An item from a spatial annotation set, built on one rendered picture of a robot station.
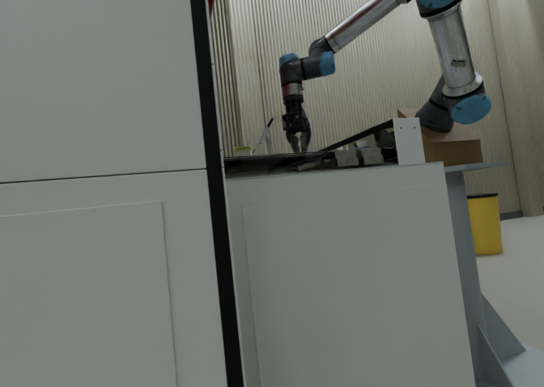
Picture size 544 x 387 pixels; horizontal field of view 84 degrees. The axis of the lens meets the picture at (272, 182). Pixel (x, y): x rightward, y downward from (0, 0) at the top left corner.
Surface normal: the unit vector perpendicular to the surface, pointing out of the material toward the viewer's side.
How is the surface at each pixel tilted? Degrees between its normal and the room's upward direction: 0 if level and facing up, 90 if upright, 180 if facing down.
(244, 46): 90
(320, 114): 90
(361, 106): 90
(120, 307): 90
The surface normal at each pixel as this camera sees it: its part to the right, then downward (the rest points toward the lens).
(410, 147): 0.29, -0.09
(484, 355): -0.95, 0.09
